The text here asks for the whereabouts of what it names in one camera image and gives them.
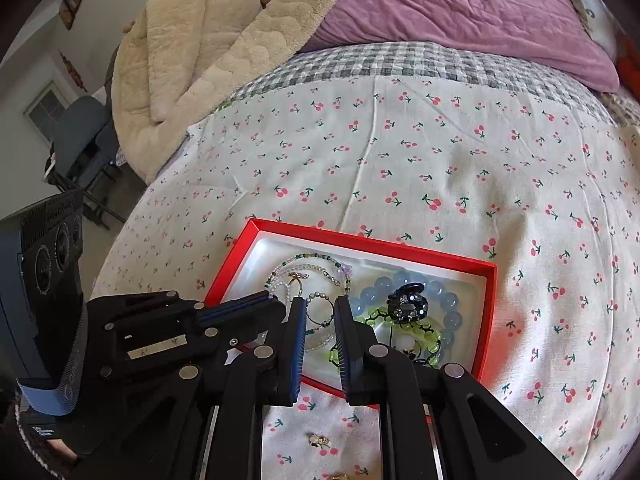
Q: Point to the purple duvet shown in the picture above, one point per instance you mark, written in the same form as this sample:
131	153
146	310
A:
475	10

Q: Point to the red wall ornament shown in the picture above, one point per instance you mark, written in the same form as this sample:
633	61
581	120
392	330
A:
72	70

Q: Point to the black hair claw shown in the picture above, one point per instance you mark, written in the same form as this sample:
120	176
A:
407	302

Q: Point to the small gold earring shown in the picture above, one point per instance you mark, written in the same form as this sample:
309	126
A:
341	476

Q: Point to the red cardboard box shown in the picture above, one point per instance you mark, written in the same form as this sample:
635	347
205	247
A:
487	320

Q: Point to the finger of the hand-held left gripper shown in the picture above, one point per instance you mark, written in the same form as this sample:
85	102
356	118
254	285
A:
245	320
240	302

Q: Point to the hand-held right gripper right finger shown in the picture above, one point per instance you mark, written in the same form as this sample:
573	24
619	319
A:
342	340

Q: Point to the orange plush cushion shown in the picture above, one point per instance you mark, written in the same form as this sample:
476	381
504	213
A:
630	67

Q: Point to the person's left hand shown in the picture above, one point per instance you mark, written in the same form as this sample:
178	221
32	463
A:
64	449

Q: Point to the white printed ruffled pillow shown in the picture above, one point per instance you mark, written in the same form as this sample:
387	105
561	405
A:
590	10

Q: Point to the small wall picture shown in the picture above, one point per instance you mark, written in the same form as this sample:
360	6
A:
72	0

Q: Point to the blue-grey chair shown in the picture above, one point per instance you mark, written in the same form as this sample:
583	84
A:
80	125

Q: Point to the beige fleece blanket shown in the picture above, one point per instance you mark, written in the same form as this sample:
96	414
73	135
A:
200	35

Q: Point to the small silver earring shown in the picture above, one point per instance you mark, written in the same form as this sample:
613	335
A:
320	441

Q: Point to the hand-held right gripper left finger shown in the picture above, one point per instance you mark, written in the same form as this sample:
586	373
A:
299	340

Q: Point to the white window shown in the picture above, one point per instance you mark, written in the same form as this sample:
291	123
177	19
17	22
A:
47	107

